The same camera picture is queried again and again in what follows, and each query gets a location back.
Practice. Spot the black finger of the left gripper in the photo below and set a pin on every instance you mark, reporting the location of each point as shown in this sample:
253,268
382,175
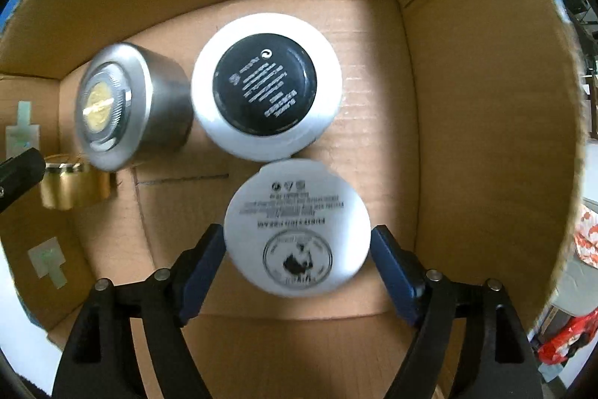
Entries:
18,175

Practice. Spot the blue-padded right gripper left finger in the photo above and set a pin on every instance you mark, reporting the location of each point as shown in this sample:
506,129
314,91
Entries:
99,359

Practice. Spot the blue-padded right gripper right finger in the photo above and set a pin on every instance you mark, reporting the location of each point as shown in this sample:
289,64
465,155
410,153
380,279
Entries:
496,359

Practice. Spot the gold lid jar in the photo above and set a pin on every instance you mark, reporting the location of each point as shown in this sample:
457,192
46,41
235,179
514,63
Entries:
71,182

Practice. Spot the silver jar gold centre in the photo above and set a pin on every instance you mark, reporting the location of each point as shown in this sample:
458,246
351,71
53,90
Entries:
132,105

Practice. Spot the white purifying cream jar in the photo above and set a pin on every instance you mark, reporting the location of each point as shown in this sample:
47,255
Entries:
297,229

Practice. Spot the white jar black lid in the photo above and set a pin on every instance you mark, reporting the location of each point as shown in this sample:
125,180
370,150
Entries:
266,86

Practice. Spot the red plastic bag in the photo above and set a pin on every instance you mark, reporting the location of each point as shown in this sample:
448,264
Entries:
577,333

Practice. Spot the grey office chair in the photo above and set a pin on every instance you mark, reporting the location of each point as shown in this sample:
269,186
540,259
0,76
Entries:
577,289

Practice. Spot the orange white cloth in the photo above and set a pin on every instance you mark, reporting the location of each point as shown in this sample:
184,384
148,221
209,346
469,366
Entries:
586,236

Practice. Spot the open cardboard box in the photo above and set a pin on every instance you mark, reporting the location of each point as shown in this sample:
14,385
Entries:
460,126

